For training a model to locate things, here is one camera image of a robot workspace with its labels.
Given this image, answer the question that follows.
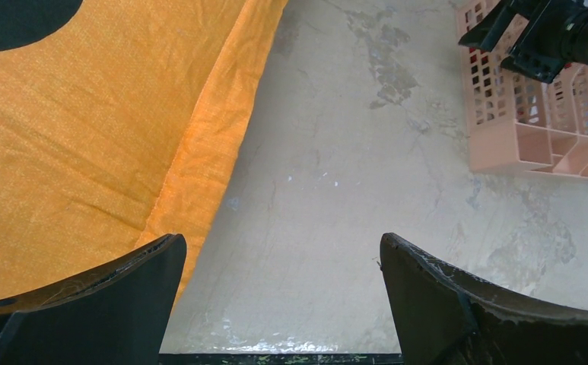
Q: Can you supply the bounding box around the orange cartoon pillowcase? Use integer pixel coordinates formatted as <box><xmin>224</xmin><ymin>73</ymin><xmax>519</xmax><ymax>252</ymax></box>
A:
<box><xmin>0</xmin><ymin>1</ymin><xmax>286</xmax><ymax>300</ymax></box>

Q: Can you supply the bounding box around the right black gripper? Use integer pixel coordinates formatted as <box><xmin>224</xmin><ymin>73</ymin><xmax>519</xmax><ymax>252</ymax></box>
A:
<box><xmin>458</xmin><ymin>1</ymin><xmax>588</xmax><ymax>84</ymax></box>

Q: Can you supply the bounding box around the pink plastic file organizer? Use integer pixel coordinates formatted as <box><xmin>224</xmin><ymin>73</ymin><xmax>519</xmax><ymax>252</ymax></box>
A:
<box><xmin>456</xmin><ymin>1</ymin><xmax>588</xmax><ymax>179</ymax></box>

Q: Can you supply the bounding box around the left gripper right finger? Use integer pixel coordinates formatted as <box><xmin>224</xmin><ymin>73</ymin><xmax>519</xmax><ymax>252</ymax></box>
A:
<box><xmin>380</xmin><ymin>233</ymin><xmax>588</xmax><ymax>364</ymax></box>

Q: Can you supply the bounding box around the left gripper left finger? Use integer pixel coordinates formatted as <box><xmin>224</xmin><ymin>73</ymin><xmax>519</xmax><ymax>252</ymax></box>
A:
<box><xmin>0</xmin><ymin>234</ymin><xmax>187</xmax><ymax>364</ymax></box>

